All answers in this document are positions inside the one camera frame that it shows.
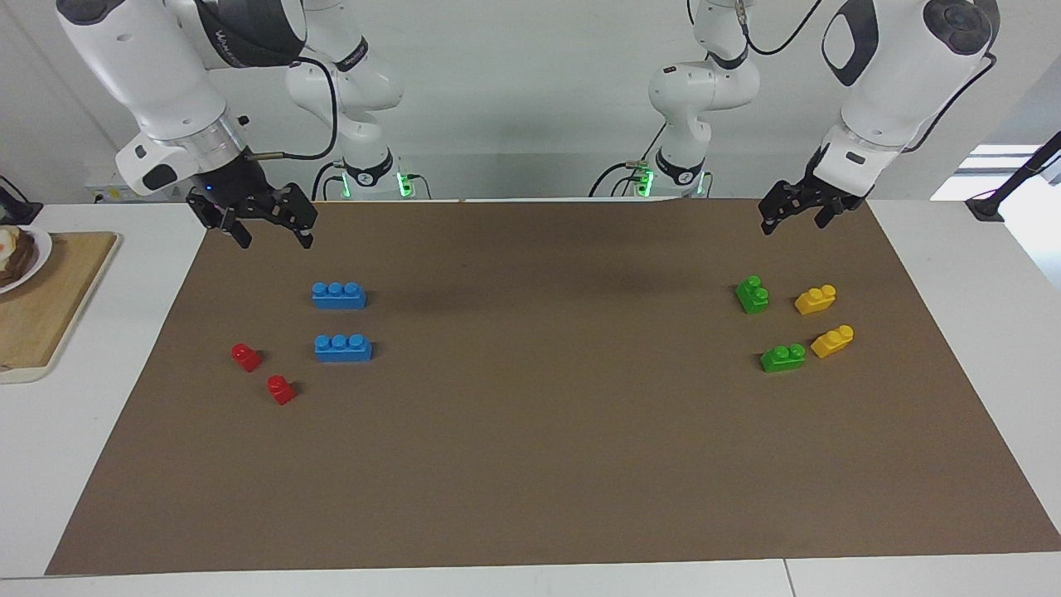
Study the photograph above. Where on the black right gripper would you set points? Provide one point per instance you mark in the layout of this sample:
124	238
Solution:
244	195

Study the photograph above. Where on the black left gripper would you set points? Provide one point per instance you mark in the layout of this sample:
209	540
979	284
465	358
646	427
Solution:
816	197

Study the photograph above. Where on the green two-stud block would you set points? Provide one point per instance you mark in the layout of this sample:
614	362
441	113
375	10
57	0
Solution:
753	297
782	358

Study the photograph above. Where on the blue three-stud block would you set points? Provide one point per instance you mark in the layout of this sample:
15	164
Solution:
343	350
338	297

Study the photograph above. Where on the yellow two-stud block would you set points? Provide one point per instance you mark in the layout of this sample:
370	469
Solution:
815	300
832	342

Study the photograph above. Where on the red one-stud block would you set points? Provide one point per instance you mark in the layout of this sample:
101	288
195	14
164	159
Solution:
246	357
281	390

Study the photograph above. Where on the white power strip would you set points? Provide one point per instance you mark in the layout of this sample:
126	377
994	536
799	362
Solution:
104	195

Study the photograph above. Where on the white plate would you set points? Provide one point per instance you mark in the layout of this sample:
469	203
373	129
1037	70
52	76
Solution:
41	253

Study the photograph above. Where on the wooden cutting board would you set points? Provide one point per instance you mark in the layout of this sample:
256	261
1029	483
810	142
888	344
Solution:
50	315

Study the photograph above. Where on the black clamp device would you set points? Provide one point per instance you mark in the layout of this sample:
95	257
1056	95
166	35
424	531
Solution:
16	209

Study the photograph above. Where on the toast with egg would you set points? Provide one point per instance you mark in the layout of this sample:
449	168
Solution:
12	257

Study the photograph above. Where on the brown paper mat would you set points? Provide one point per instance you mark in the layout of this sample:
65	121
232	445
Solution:
530	464

